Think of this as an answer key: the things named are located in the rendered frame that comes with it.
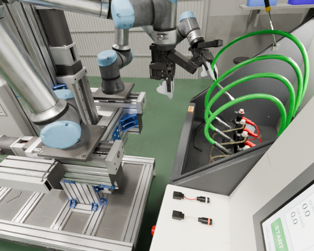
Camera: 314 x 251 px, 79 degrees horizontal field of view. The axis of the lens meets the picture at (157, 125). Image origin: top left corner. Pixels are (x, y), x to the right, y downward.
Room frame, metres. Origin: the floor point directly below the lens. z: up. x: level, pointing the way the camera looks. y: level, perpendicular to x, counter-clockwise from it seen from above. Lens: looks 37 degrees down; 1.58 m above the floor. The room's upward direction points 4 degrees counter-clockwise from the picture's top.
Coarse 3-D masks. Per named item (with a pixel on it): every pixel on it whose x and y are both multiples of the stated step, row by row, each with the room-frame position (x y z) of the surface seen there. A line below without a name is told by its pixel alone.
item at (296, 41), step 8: (256, 32) 0.77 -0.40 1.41; (264, 32) 0.75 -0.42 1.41; (272, 32) 0.73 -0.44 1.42; (280, 32) 0.72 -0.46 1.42; (232, 40) 0.83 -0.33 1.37; (296, 40) 0.68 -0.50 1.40; (224, 48) 0.84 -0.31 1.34; (304, 48) 0.66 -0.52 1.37; (216, 56) 0.86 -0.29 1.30; (304, 56) 0.66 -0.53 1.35; (304, 64) 0.65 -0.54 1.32; (304, 80) 0.64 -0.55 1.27; (304, 88) 0.63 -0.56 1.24
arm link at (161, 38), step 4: (156, 32) 0.65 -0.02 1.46; (160, 32) 0.64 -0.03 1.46; (164, 32) 0.63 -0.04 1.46; (168, 32) 0.63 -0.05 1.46; (172, 32) 0.64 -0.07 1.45; (156, 36) 0.65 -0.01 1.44; (160, 36) 0.63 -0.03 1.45; (164, 36) 0.64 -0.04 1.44; (168, 36) 0.63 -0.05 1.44; (172, 36) 0.64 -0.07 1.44; (156, 40) 0.65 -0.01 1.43; (160, 40) 0.64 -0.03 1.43; (164, 40) 0.63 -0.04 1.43; (168, 40) 0.63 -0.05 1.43; (172, 40) 0.64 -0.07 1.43; (156, 44) 0.66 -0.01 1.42; (160, 44) 0.64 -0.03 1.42; (164, 44) 0.63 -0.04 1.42; (168, 44) 0.64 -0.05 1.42; (172, 44) 0.65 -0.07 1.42
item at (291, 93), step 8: (240, 80) 0.55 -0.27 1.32; (280, 80) 0.52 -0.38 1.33; (224, 88) 0.57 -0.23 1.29; (288, 88) 0.51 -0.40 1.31; (216, 96) 0.57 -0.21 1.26; (208, 104) 0.58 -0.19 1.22; (208, 112) 0.58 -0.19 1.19; (288, 112) 0.51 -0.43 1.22; (288, 120) 0.50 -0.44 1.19; (216, 128) 0.57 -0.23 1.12; (224, 136) 0.55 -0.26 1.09
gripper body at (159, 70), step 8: (152, 48) 0.67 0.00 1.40; (160, 48) 0.64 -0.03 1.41; (168, 48) 0.64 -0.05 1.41; (152, 56) 0.68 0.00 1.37; (160, 56) 0.66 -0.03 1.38; (152, 64) 0.67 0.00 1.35; (160, 64) 0.65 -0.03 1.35; (168, 64) 0.64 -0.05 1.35; (152, 72) 0.66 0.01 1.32; (160, 72) 0.65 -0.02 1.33
